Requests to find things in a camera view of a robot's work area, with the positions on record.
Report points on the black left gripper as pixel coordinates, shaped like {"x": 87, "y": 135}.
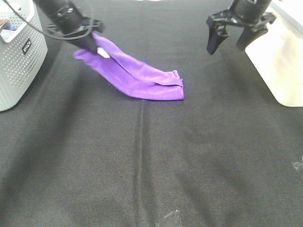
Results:
{"x": 69, "y": 24}

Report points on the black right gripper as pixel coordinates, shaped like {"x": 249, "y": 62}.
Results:
{"x": 251, "y": 15}

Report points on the purple microfiber towel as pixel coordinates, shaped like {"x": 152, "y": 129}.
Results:
{"x": 131, "y": 76}

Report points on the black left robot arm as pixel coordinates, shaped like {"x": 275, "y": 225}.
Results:
{"x": 69, "y": 24}

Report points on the white plastic bin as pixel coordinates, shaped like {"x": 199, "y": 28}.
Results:
{"x": 278, "y": 55}

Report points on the grey perforated laundry basket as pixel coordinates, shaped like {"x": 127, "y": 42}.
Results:
{"x": 22, "y": 54}

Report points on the grey towel in basket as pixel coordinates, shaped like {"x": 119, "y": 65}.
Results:
{"x": 7, "y": 32}

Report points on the brown towel in basket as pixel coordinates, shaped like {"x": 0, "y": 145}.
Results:
{"x": 3, "y": 24}

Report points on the black table cloth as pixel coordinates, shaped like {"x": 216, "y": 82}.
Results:
{"x": 76, "y": 152}

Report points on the clear tape scrap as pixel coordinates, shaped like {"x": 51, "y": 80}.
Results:
{"x": 298, "y": 165}

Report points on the clear tape piece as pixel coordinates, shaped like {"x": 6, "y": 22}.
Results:
{"x": 172, "y": 219}

